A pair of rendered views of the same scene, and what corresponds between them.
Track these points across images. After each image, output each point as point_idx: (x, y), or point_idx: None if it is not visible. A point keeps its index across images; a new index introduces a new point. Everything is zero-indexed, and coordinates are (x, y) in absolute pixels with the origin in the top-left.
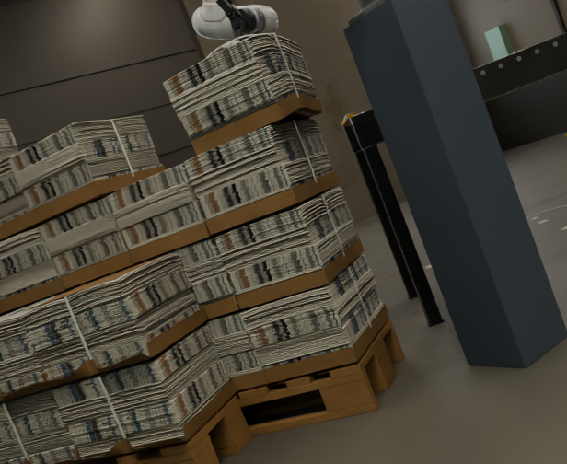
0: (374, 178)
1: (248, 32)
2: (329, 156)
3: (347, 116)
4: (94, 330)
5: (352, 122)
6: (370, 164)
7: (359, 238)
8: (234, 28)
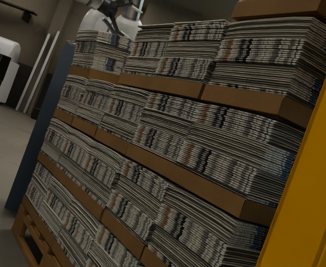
0: None
1: (99, 11)
2: (60, 99)
3: None
4: None
5: (9, 61)
6: None
7: (40, 151)
8: (114, 15)
